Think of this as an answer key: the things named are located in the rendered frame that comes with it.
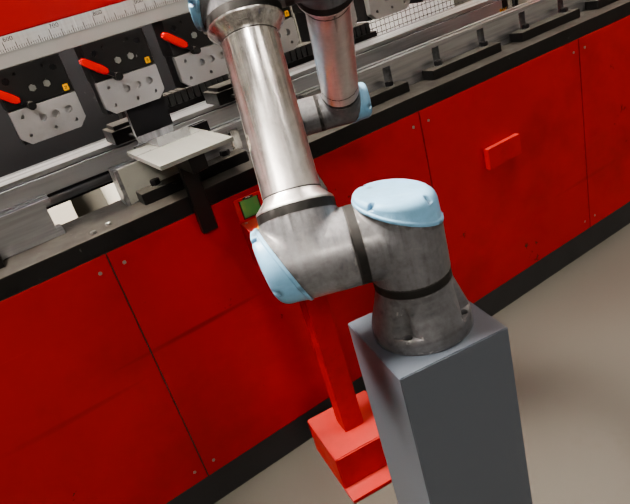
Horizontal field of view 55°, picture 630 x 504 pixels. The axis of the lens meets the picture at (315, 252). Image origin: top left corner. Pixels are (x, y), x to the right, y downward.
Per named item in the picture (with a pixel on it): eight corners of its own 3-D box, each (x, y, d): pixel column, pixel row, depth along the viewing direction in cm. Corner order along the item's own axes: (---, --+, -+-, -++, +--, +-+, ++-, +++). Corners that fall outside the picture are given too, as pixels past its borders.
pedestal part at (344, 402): (345, 432, 170) (294, 268, 147) (336, 420, 175) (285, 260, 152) (364, 422, 172) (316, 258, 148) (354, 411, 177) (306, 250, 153)
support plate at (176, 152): (161, 171, 129) (159, 166, 128) (127, 155, 150) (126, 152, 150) (234, 140, 136) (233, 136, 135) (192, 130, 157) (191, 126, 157)
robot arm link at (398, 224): (463, 278, 83) (447, 188, 77) (368, 303, 83) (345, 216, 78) (439, 242, 94) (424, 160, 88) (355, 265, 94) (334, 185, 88)
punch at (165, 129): (140, 145, 152) (125, 108, 148) (137, 144, 154) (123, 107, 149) (176, 131, 156) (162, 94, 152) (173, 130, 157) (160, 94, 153)
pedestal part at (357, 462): (354, 504, 162) (344, 472, 157) (316, 449, 184) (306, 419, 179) (416, 468, 168) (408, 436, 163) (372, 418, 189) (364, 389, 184)
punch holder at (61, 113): (24, 147, 135) (-11, 73, 128) (20, 143, 142) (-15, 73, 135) (89, 123, 141) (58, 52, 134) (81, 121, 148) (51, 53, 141)
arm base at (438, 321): (493, 326, 88) (484, 268, 84) (403, 369, 85) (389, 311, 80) (438, 286, 101) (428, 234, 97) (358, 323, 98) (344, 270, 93)
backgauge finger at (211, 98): (241, 109, 168) (236, 91, 166) (206, 104, 189) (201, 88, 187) (278, 94, 172) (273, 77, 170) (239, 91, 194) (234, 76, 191)
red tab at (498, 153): (490, 170, 197) (487, 150, 194) (485, 169, 199) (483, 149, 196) (521, 153, 203) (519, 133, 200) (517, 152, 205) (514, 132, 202)
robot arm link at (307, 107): (315, 103, 118) (310, 88, 128) (260, 118, 119) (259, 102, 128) (325, 140, 122) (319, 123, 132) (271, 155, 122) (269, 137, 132)
